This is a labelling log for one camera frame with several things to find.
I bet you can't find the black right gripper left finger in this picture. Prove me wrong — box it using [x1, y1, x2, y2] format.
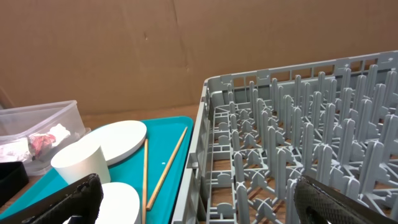
[1, 173, 104, 224]

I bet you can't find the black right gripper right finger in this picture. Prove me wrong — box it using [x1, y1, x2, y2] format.
[294, 175, 397, 224]

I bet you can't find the cream paper cup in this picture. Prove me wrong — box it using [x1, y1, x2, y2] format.
[50, 139, 111, 184]

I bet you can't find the red snack wrapper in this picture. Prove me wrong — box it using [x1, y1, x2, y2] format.
[28, 134, 56, 161]

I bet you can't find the white napkin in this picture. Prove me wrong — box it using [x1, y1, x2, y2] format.
[1, 124, 71, 162]

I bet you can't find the grey dishwasher rack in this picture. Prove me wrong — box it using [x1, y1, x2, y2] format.
[171, 51, 397, 223]

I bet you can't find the white empty bowl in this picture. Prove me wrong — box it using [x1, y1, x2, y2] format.
[62, 182, 142, 224]

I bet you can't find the wooden chopstick right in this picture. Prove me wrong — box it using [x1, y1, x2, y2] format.
[146, 127, 188, 210]

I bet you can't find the wooden chopstick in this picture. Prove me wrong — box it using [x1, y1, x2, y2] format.
[146, 127, 188, 210]
[142, 139, 149, 224]

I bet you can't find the white round plate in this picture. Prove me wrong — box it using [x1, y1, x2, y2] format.
[81, 120, 147, 166]

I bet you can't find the wooden chopstick left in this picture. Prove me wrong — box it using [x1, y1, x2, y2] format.
[142, 139, 149, 224]

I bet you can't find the black plastic tray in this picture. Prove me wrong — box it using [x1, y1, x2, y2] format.
[0, 161, 29, 206]

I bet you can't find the clear plastic bin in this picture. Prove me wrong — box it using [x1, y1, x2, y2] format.
[1, 100, 90, 176]

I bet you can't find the teal serving tray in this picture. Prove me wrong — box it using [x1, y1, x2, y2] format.
[1, 116, 193, 223]

